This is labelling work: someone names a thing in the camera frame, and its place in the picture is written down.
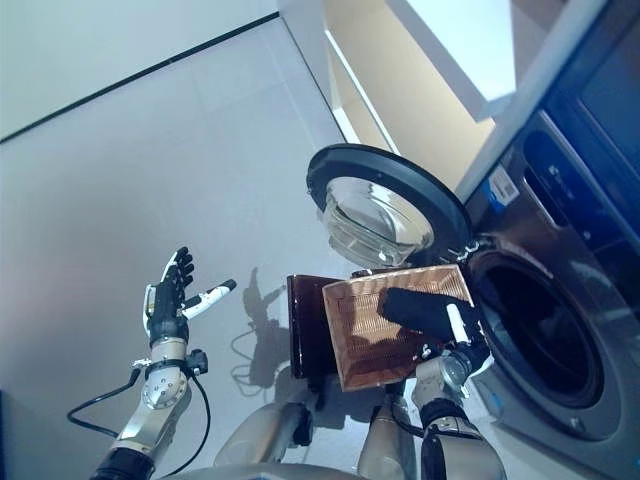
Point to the grey robot torso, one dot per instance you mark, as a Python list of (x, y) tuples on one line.
[(260, 472)]

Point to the silver robot leg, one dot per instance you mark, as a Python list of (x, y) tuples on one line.
[(265, 430), (387, 435)]

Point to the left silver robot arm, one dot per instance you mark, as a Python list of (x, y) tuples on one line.
[(155, 395)]

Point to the black garment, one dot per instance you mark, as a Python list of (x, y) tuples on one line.
[(420, 307)]

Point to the white counter cabinet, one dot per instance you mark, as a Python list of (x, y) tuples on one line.
[(400, 75)]

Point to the white appliance enclosure panel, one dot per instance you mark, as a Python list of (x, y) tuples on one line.
[(520, 100)]

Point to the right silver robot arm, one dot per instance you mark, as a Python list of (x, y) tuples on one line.
[(445, 400)]

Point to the dark brown wooden stool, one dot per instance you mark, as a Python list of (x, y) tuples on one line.
[(305, 325)]

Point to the round glass washer door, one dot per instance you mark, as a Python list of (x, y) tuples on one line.
[(390, 165)]

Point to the left silver robot leg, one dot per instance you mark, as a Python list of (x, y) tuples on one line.
[(265, 430)]

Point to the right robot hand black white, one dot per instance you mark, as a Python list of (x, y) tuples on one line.
[(462, 330)]

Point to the right silver robot leg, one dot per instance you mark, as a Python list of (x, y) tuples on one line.
[(387, 435)]

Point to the brown wicker laundry basket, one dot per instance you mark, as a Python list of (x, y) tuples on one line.
[(360, 325)]

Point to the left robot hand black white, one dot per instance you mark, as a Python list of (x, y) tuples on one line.
[(167, 310)]

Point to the dark grey washing machine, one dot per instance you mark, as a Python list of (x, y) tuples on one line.
[(560, 300)]

